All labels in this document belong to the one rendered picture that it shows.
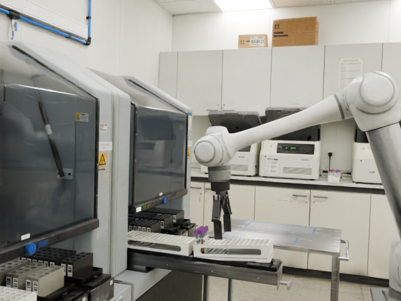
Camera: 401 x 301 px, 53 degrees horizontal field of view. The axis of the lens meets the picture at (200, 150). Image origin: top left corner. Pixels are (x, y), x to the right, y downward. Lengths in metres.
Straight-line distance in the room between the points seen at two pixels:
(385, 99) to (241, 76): 3.04
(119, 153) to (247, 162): 2.46
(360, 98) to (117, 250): 1.02
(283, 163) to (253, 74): 1.00
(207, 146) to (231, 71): 2.98
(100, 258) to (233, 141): 0.63
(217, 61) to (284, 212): 1.71
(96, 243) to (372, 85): 1.03
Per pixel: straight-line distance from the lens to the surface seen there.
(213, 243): 1.58
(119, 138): 1.54
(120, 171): 1.56
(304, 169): 3.82
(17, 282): 1.29
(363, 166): 3.81
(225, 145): 1.36
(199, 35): 4.82
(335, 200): 3.83
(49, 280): 1.28
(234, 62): 4.27
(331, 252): 1.81
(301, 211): 3.85
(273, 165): 3.84
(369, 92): 1.29
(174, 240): 1.63
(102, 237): 1.50
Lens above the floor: 1.29
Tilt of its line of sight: 2 degrees down
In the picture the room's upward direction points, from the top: 2 degrees clockwise
